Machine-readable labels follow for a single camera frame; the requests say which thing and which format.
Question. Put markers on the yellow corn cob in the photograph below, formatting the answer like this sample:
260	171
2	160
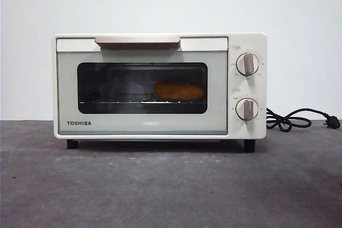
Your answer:
179	91

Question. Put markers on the oven door with glass window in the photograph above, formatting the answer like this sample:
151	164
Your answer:
141	124

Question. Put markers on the beige oven knob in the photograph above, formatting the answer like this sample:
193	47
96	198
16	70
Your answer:
247	64
247	109

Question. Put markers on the cream toaster oven body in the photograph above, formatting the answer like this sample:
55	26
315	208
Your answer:
260	89

